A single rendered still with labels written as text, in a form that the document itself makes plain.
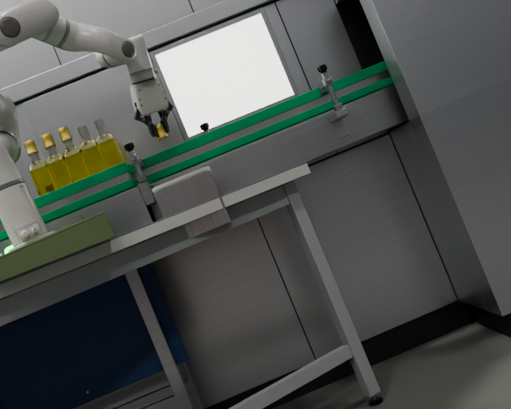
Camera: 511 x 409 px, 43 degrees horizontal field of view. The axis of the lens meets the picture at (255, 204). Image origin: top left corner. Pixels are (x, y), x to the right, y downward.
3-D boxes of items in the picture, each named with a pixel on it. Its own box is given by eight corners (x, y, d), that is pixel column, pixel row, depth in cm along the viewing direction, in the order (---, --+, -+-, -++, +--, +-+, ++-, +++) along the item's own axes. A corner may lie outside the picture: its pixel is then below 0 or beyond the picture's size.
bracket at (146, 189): (160, 201, 209) (152, 181, 209) (156, 200, 199) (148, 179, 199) (149, 206, 209) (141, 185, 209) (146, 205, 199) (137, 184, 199)
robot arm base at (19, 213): (59, 231, 164) (32, 174, 163) (10, 252, 160) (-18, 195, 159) (54, 234, 179) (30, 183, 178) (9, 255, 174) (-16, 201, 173)
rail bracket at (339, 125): (349, 134, 214) (323, 71, 214) (359, 127, 197) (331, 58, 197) (336, 139, 213) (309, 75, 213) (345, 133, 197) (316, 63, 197)
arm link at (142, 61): (105, 41, 188) (88, 47, 195) (116, 78, 191) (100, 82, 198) (147, 32, 198) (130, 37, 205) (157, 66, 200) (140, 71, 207)
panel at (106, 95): (299, 98, 232) (262, 10, 233) (300, 96, 229) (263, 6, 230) (61, 195, 228) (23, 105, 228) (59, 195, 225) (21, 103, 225)
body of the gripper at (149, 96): (152, 74, 207) (162, 109, 210) (123, 82, 202) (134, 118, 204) (162, 71, 201) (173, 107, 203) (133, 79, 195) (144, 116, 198)
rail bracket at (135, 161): (152, 182, 211) (137, 145, 211) (145, 178, 194) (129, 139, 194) (143, 185, 210) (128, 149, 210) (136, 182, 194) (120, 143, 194)
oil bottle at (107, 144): (137, 191, 217) (113, 131, 217) (135, 191, 212) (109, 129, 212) (122, 198, 217) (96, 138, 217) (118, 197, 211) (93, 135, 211)
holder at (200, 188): (221, 198, 210) (212, 176, 210) (221, 195, 182) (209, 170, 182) (171, 219, 209) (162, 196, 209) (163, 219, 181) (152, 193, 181)
